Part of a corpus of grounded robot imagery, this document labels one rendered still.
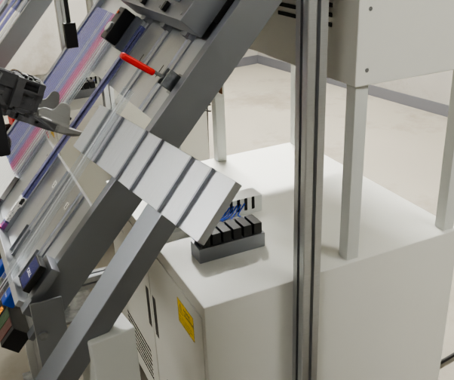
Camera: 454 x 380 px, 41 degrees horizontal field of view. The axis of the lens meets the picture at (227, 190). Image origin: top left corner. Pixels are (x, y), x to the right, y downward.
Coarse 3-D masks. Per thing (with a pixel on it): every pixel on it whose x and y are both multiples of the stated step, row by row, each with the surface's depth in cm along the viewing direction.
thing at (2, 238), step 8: (0, 216) 131; (0, 232) 123; (0, 240) 120; (8, 240) 122; (0, 248) 117; (8, 248) 118; (8, 256) 114; (8, 264) 111; (16, 280) 106; (16, 288) 104; (16, 296) 102; (24, 296) 103; (16, 304) 100
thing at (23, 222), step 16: (48, 144) 133; (32, 160) 135; (32, 176) 130; (48, 176) 123; (64, 176) 117; (16, 192) 133; (32, 192) 125; (48, 192) 119; (80, 192) 108; (0, 208) 135; (32, 208) 121; (64, 208) 110; (80, 208) 105; (16, 224) 124; (32, 224) 117; (64, 224) 106; (16, 240) 118; (48, 240) 108; (64, 240) 104; (32, 256) 108
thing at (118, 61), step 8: (136, 32) 123; (136, 40) 123; (128, 48) 123; (112, 64) 124; (120, 64) 123; (112, 72) 123; (104, 80) 123; (96, 88) 124; (104, 88) 124; (96, 96) 124; (88, 104) 124; (80, 112) 124; (80, 120) 124; (64, 136) 124; (64, 144) 124; (56, 152) 124; (48, 160) 124; (40, 168) 125; (40, 176) 125; (32, 184) 125; (24, 192) 125
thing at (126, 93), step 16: (128, 96) 80; (112, 112) 79; (96, 144) 80; (80, 160) 79; (64, 192) 79; (48, 208) 79; (48, 224) 80; (32, 240) 79; (16, 256) 79; (16, 272) 79; (0, 288) 79
